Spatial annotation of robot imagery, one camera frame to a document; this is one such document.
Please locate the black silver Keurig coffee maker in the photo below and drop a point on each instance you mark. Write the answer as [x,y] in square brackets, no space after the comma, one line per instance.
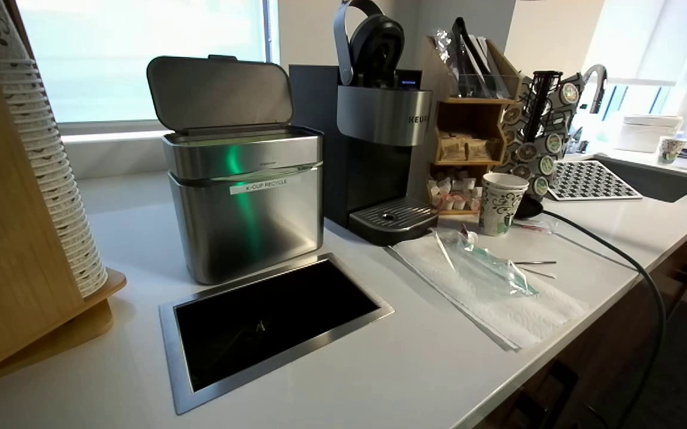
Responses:
[359,176]

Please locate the steel bin with black lid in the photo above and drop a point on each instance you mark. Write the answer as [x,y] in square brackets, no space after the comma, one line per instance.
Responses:
[239,215]

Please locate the small white creamer cup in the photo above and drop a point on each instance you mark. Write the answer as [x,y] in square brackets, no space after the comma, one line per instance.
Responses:
[470,239]

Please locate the steel framed counter opening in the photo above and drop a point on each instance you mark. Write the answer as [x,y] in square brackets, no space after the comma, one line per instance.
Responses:
[273,326]

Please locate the brown sugar packets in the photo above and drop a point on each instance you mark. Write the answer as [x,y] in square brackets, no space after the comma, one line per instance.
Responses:
[464,150]

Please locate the clear zip bag green strip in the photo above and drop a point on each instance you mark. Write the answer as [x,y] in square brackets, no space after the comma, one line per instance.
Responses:
[495,266]

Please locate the printed paper cup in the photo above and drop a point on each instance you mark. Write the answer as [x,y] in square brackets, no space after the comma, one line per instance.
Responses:
[503,207]

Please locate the wooden condiment organizer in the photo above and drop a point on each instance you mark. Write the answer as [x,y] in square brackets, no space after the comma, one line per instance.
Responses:
[478,116]

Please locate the silver foil bag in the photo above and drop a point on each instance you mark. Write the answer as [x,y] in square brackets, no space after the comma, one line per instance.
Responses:
[441,52]

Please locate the thin black stir stick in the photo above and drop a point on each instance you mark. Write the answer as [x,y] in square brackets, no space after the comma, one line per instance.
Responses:
[535,264]
[535,272]

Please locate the black tongs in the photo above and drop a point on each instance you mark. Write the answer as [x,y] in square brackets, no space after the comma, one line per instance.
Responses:
[465,60]

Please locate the clear plastic bag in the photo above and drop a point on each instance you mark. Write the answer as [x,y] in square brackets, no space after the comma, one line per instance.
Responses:
[517,312]

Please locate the patterned drying mat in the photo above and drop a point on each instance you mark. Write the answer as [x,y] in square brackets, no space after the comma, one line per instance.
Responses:
[589,183]

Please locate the steel sink faucet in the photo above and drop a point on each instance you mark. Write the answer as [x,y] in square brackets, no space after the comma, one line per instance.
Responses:
[594,85]

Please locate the stack of paper cups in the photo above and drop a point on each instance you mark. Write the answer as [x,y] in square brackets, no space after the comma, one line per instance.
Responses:
[49,176]

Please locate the dark kitchen sink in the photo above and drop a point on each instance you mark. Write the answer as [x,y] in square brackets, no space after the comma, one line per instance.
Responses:
[654,180]

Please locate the small printed cup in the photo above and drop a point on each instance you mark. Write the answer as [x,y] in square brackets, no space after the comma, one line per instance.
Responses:
[670,150]

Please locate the wooden cup dispenser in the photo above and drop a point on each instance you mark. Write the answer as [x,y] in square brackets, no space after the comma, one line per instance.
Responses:
[1,264]

